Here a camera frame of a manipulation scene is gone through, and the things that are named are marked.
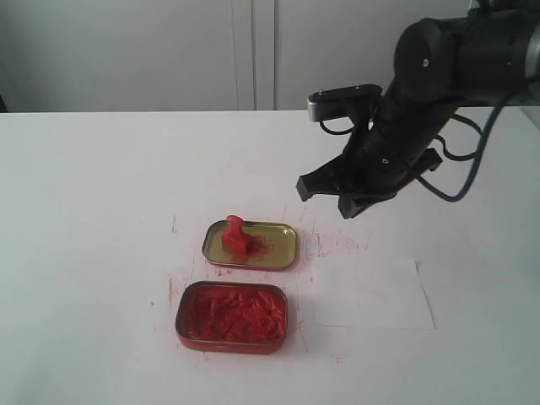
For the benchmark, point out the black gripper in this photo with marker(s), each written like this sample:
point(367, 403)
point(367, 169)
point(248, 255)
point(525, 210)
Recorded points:
point(383, 151)

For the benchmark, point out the red plastic stamp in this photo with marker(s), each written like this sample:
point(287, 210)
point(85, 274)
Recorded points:
point(235, 238)

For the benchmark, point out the gold tin lid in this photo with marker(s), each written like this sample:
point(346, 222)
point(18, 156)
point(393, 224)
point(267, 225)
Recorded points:
point(275, 247)

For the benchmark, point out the red ink pad tin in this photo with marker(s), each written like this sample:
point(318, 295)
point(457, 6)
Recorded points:
point(239, 318)

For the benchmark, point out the white cabinet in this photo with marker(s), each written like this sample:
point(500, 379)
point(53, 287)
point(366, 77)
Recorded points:
point(197, 55)

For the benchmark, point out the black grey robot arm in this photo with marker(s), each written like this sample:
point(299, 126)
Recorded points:
point(490, 58)

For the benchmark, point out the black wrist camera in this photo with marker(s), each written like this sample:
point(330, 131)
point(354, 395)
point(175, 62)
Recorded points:
point(332, 104)

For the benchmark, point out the white paper sheet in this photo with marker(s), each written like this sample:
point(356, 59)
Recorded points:
point(370, 293)

